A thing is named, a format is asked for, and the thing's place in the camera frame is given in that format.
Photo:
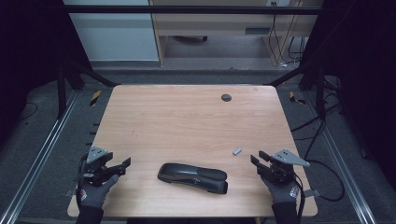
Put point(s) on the orange-tipped tool on floor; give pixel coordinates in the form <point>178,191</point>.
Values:
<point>293,98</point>

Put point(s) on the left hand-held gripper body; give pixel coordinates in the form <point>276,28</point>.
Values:
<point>93,169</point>

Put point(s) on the round dark table grommet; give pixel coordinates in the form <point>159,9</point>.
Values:
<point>226,97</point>

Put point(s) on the white cabinet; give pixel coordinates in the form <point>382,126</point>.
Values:
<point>115,37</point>

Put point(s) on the grey tape tab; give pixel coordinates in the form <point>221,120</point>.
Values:
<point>309,193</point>
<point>70,193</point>

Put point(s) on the person's right hand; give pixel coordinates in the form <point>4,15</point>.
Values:
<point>283,193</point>

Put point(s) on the aluminium floor rail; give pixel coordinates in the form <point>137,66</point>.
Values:
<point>345,168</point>
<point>37,161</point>

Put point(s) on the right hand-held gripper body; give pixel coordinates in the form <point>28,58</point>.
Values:
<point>280,168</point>

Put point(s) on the light wooden desk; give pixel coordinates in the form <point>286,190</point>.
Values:
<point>218,21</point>

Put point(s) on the small grey staple strip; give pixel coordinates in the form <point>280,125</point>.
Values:
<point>237,151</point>

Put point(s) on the black curtain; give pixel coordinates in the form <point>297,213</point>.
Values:
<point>367,62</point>
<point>28,46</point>

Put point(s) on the black frame strut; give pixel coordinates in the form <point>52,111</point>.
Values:
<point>61,93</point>
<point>320,93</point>

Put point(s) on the black horizontal frame bar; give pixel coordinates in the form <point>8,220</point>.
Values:
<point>186,9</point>

